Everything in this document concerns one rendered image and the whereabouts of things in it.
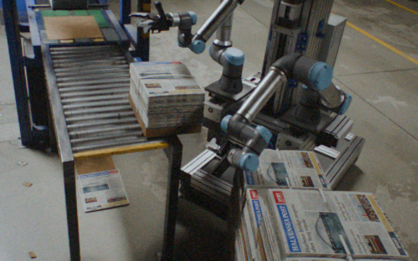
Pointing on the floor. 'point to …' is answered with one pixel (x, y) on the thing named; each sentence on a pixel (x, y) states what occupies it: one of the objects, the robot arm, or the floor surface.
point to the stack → (274, 165)
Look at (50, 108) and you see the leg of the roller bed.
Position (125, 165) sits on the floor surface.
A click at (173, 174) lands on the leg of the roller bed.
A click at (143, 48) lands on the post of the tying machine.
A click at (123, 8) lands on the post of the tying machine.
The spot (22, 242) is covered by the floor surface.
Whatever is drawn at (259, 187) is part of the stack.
